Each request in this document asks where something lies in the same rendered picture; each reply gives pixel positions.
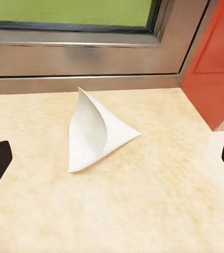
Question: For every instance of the fixed window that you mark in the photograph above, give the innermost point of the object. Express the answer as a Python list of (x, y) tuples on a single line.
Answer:
[(54, 46)]

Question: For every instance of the paper coffee filter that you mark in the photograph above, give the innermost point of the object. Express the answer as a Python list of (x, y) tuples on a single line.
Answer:
[(94, 132)]

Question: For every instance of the countertop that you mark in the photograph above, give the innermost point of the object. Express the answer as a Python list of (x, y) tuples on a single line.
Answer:
[(162, 192)]

